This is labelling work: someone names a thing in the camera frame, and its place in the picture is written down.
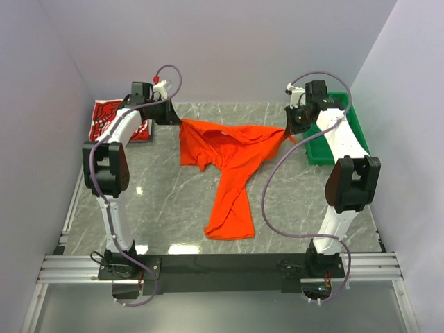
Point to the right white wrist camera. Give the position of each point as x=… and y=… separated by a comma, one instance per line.
x=297, y=95

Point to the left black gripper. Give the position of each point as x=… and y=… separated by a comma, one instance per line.
x=166, y=112

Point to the green plastic bin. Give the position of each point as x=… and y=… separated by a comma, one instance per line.
x=341, y=135

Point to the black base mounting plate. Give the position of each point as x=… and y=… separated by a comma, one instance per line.
x=229, y=272

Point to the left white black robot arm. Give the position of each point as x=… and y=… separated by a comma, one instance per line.
x=107, y=175

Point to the orange t-shirt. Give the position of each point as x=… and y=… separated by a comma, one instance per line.
x=237, y=152

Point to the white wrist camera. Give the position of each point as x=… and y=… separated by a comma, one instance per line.
x=162, y=89
x=297, y=95

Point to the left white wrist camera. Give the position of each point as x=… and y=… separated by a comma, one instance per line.
x=162, y=89

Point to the aluminium rail frame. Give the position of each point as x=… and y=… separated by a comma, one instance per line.
x=168, y=206

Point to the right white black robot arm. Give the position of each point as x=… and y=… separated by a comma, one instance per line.
x=352, y=183

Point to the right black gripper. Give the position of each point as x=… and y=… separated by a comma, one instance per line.
x=291, y=120

